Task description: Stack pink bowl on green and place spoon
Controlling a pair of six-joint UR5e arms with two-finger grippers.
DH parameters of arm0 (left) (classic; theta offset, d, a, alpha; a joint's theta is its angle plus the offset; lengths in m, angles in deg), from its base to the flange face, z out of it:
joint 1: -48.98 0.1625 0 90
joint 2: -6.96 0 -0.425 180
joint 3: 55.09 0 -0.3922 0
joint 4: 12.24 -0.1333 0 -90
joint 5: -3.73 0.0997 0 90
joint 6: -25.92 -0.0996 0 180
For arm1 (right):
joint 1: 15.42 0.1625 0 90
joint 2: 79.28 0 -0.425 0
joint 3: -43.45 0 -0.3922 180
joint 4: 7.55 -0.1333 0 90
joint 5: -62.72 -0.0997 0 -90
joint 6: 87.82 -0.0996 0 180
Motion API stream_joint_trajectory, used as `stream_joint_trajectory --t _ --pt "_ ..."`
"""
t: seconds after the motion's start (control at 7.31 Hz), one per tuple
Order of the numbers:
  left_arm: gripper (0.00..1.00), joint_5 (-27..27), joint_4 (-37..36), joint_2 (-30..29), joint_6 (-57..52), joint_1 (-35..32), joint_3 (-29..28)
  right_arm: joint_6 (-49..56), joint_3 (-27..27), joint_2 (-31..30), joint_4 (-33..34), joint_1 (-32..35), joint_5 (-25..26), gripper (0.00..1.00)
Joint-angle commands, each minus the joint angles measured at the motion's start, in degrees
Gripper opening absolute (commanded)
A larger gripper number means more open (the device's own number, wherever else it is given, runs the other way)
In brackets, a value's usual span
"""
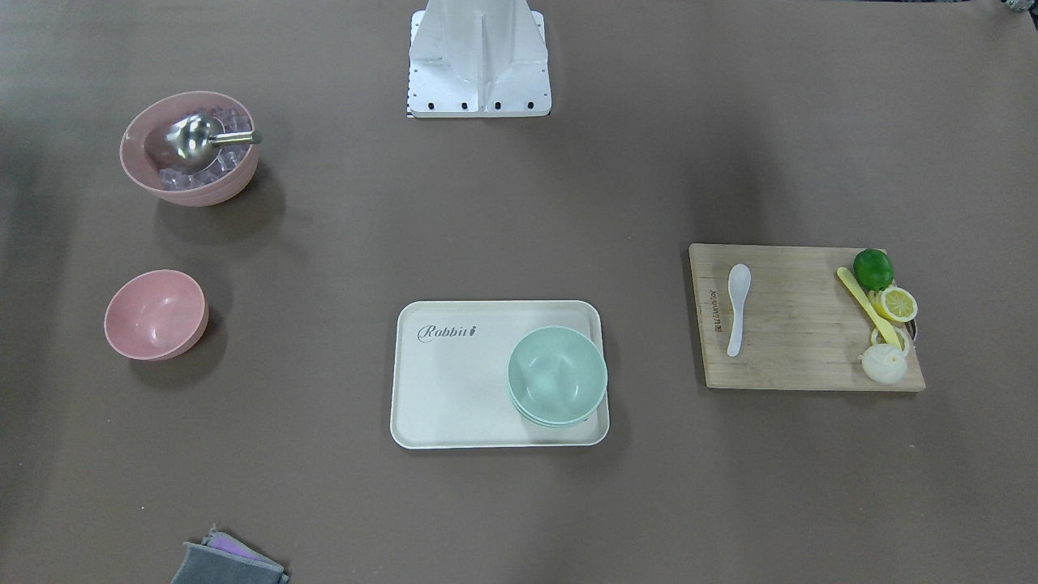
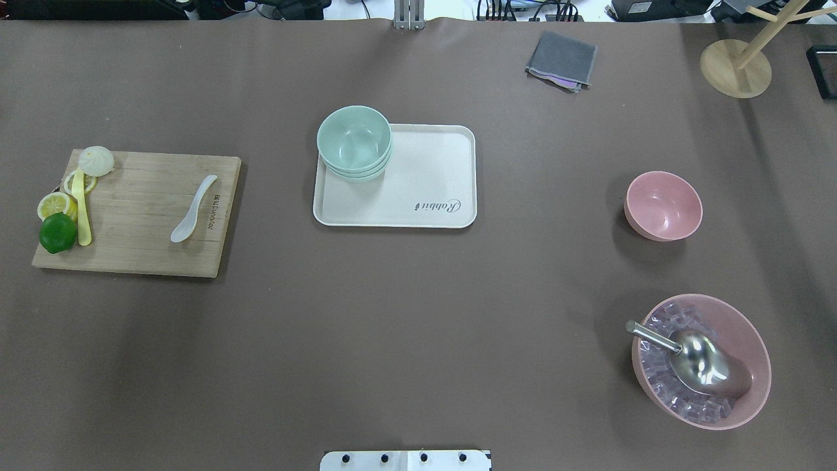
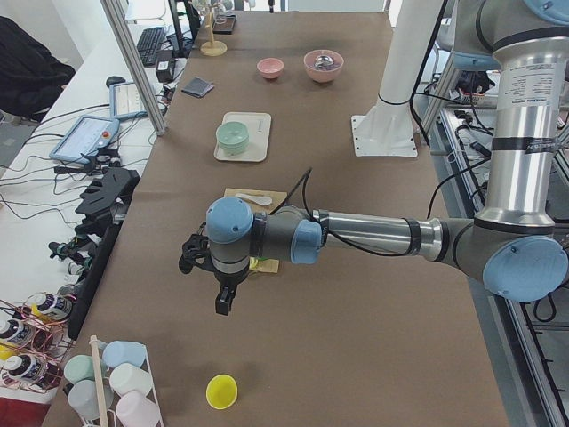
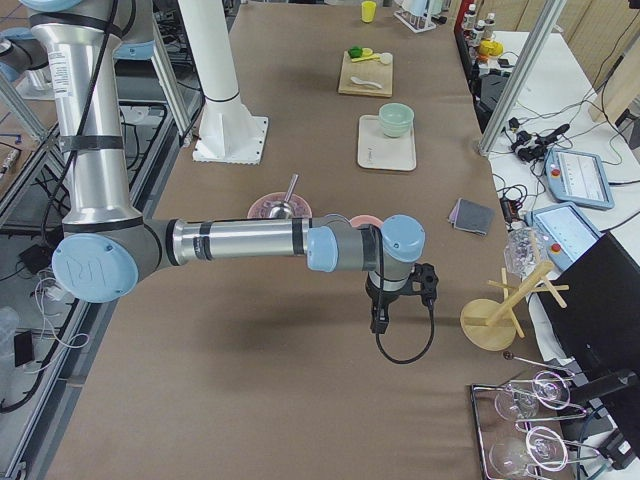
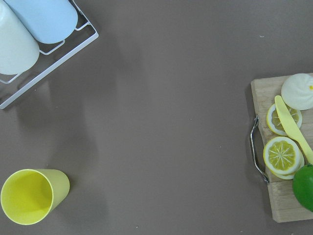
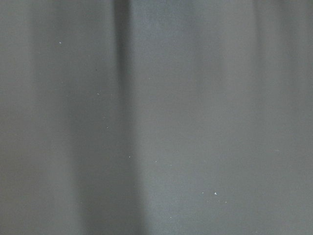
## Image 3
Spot aluminium frame post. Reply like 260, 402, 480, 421
100, 0, 166, 136

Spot black keyboard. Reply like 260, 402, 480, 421
137, 27, 166, 68

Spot pink cup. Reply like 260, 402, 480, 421
116, 391, 160, 427

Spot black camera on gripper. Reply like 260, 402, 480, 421
179, 234, 215, 274

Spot light blue cup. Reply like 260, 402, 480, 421
102, 341, 146, 368

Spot white ceramic spoon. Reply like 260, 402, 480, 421
236, 193, 273, 207

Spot grey cup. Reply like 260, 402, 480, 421
68, 379, 100, 420

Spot small pink bowl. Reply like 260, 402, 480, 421
256, 58, 285, 80

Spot large pink bowl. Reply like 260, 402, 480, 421
303, 49, 344, 83

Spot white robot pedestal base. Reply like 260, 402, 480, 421
351, 0, 445, 157

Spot cream serving tray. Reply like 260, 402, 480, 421
214, 112, 271, 162

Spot yellow plastic cup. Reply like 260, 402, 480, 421
205, 374, 238, 410

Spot wooden cup rack post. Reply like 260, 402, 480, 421
89, 335, 108, 427

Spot copper wire bottle rack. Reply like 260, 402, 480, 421
1, 293, 74, 393

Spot green bowl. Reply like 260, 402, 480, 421
216, 121, 250, 155

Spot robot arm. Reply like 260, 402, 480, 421
205, 1, 568, 315

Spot green cup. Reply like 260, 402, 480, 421
63, 355, 95, 384

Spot grey folded cloth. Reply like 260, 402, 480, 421
181, 77, 215, 98

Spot wooden cutting board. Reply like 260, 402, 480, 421
223, 188, 286, 274

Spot blue teach pendant tablet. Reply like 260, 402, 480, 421
49, 115, 120, 164

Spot black power adapter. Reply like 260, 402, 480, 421
155, 50, 176, 83

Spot wooden mug tree stand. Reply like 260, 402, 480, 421
192, 0, 234, 57

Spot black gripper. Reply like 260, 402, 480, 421
214, 269, 247, 316

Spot white cup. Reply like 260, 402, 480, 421
109, 363, 153, 396

